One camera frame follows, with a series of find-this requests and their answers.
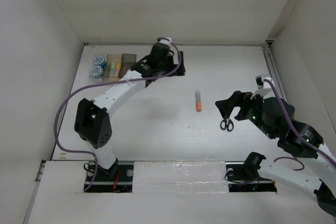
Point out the smoky grey plastic container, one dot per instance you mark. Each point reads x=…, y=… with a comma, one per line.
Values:
x=127, y=61

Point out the amber plastic container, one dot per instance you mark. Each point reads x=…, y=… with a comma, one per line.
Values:
x=111, y=58

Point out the aluminium rail right edge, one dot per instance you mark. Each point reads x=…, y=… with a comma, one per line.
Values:
x=273, y=72

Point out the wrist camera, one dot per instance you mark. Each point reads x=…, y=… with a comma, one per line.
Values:
x=263, y=87
x=165, y=40

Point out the black handled scissors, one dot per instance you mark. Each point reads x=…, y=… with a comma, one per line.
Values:
x=226, y=124

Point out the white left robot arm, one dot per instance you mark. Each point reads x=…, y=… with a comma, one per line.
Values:
x=92, y=122

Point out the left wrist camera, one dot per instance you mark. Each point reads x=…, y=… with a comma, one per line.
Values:
x=165, y=40

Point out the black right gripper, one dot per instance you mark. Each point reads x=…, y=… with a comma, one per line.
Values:
x=238, y=98

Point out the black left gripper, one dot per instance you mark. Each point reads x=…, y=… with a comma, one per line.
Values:
x=170, y=58

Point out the green capped highlighter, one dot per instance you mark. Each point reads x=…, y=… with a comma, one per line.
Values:
x=112, y=69

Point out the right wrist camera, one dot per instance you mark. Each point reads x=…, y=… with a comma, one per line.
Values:
x=263, y=87

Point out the orange capped grey highlighter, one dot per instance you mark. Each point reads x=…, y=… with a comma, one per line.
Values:
x=198, y=101

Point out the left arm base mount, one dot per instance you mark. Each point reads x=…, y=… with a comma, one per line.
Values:
x=121, y=182

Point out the clear plastic container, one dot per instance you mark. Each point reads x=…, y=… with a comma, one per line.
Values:
x=98, y=79

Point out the yellow capped orange highlighter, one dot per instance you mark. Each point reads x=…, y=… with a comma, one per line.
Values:
x=117, y=69

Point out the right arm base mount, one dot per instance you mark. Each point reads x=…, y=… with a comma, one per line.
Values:
x=243, y=177

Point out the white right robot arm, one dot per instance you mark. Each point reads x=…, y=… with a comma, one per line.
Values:
x=274, y=117

